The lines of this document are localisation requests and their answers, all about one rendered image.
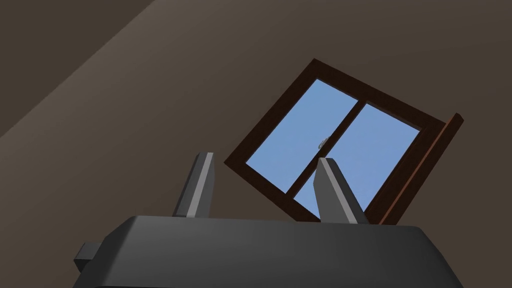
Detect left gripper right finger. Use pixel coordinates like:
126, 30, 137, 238
312, 156, 370, 225

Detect dark brown framed window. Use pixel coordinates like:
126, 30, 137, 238
223, 57, 465, 226

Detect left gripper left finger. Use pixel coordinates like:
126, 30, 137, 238
172, 151, 215, 219

